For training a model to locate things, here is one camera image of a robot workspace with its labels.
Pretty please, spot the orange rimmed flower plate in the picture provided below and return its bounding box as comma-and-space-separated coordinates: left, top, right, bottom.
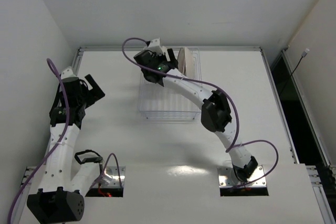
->
184, 47, 196, 79

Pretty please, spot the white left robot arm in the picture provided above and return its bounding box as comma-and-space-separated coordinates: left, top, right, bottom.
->
27, 73, 105, 223

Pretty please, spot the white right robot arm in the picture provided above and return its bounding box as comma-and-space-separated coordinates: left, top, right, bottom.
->
133, 48, 258, 183

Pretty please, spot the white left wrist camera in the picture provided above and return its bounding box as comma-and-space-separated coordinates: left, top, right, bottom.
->
60, 66, 77, 81

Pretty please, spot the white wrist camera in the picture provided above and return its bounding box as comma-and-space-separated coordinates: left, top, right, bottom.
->
60, 66, 77, 81
147, 38, 164, 55

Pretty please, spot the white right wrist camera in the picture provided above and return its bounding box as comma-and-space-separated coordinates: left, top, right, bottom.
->
147, 38, 164, 55

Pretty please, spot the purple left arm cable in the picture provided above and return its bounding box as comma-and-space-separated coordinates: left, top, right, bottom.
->
7, 58, 124, 224

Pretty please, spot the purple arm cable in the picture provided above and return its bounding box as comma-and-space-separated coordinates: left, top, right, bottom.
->
7, 58, 124, 224
122, 37, 279, 190

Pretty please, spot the white wire dish rack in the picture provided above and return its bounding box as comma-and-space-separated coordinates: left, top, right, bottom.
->
138, 49, 201, 121

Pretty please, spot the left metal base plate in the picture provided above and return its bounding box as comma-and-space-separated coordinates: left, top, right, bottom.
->
20, 166, 125, 189

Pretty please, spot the metal base plate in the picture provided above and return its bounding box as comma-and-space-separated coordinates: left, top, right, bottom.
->
217, 166, 267, 189
20, 166, 125, 189

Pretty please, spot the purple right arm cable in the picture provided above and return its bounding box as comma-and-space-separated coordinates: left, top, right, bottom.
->
122, 37, 279, 190

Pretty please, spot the black wall cable white plug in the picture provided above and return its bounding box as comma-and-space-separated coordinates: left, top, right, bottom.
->
279, 48, 310, 96

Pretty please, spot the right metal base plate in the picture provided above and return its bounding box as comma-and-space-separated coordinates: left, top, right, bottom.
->
217, 166, 267, 189

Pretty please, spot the aluminium table frame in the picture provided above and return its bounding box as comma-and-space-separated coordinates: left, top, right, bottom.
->
7, 45, 336, 224

